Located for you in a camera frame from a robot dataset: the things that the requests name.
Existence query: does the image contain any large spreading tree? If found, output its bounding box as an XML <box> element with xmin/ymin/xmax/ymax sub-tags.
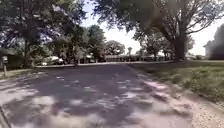
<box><xmin>91</xmin><ymin>0</ymin><xmax>224</xmax><ymax>63</ymax></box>

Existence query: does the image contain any grass verge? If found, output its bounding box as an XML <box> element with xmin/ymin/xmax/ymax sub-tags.
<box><xmin>0</xmin><ymin>68</ymin><xmax>38</xmax><ymax>80</ymax></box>

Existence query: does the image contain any mailbox on post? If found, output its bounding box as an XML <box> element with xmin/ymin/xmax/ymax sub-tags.
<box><xmin>1</xmin><ymin>55</ymin><xmax>9</xmax><ymax>78</ymax></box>

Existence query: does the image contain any pale concrete kerb strip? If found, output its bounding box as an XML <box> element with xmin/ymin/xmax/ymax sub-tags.
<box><xmin>133</xmin><ymin>66</ymin><xmax>224</xmax><ymax>128</ymax></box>

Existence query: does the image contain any grey asphalt road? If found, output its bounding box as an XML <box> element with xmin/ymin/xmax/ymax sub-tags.
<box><xmin>0</xmin><ymin>62</ymin><xmax>224</xmax><ymax>128</ymax></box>

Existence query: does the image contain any white vehicle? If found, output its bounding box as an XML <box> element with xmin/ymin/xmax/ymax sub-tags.
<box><xmin>41</xmin><ymin>55</ymin><xmax>65</xmax><ymax>66</ymax></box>

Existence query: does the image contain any grass lawn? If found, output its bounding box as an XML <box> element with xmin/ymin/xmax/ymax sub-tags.
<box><xmin>128</xmin><ymin>59</ymin><xmax>224</xmax><ymax>104</ymax></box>

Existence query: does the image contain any brick house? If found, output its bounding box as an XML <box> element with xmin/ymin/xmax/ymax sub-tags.
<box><xmin>203</xmin><ymin>38</ymin><xmax>224</xmax><ymax>61</ymax></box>

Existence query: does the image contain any group of leafy trees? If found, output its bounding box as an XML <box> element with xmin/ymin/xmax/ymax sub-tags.
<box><xmin>0</xmin><ymin>0</ymin><xmax>106</xmax><ymax>68</ymax></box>

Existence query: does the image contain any small round tree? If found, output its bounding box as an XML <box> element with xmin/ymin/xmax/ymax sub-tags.
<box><xmin>103</xmin><ymin>39</ymin><xmax>126</xmax><ymax>56</ymax></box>

